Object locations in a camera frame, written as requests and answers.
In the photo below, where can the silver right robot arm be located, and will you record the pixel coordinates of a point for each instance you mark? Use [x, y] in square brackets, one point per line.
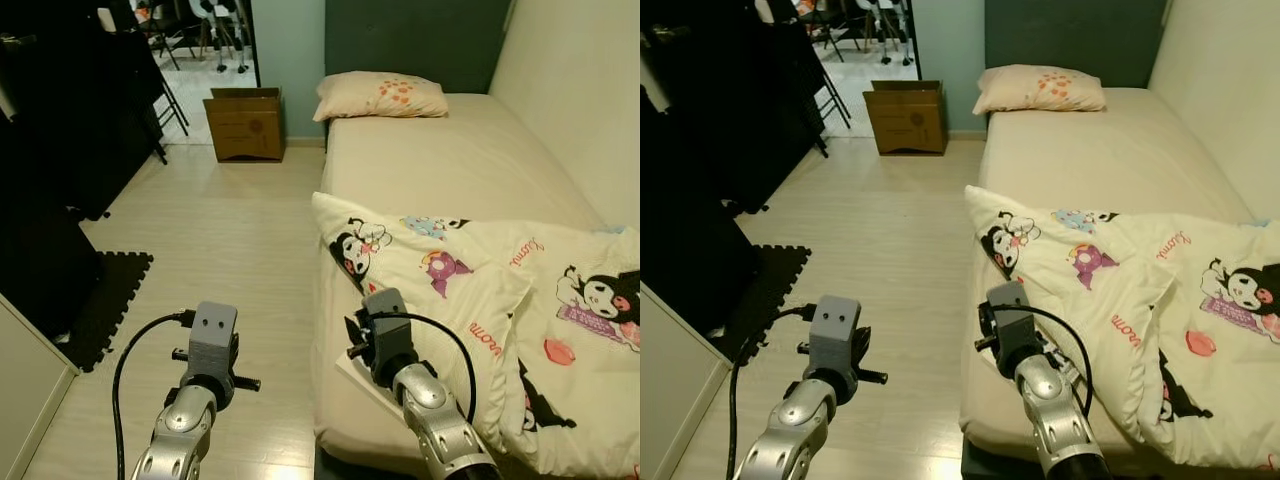
[1050, 410]
[430, 410]

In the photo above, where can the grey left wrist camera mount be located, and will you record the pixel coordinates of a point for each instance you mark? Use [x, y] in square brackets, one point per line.
[213, 340]
[838, 335]

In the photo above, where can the white wardrobe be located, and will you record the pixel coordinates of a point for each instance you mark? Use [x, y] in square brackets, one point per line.
[680, 400]
[30, 400]

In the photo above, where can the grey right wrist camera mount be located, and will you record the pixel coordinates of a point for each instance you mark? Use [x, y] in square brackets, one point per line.
[390, 330]
[1012, 325]

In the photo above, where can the pink pillow with orange dots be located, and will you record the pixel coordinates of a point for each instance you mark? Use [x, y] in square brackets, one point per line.
[380, 97]
[1040, 90]

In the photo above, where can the black door frame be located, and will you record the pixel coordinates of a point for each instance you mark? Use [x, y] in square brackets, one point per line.
[912, 40]
[251, 40]

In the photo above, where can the black covered clothes rack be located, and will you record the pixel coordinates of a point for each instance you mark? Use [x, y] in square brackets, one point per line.
[760, 120]
[100, 120]

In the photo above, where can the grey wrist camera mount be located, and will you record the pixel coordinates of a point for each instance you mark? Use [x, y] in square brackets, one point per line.
[1012, 325]
[213, 340]
[390, 330]
[838, 335]

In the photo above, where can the cream sheeted mattress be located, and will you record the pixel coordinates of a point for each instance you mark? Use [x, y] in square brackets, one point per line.
[1100, 150]
[460, 160]

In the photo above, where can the cream cartoon print blanket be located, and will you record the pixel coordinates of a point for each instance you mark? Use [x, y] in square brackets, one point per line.
[1200, 330]
[560, 330]

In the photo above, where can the black wardrobe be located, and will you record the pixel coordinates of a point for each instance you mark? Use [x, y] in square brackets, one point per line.
[690, 250]
[40, 260]

